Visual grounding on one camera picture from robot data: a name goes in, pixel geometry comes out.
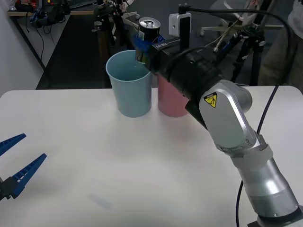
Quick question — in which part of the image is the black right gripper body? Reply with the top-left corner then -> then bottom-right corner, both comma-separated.
146,37 -> 182,78

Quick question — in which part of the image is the black tripod rig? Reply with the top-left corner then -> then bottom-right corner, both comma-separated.
91,0 -> 130,56

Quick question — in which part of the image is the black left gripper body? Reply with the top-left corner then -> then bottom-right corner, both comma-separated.
0,181 -> 8,202

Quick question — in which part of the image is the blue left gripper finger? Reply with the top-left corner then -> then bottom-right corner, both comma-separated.
4,153 -> 47,200
0,133 -> 27,157

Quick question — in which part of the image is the pink plastic bin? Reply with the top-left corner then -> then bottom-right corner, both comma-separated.
157,75 -> 190,118

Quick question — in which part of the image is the black drink can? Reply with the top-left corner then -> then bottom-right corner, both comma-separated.
135,17 -> 162,65

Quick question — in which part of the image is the black tripod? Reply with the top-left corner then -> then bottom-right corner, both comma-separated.
213,21 -> 269,86

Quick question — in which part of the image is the person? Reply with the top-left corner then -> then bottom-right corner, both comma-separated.
257,0 -> 303,87

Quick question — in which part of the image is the grey desk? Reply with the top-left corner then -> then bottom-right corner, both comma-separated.
7,0 -> 101,70

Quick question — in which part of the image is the white office chair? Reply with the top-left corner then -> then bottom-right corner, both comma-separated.
199,0 -> 244,36

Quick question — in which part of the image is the pale blue plastic bin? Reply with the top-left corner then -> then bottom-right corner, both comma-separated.
105,50 -> 152,118

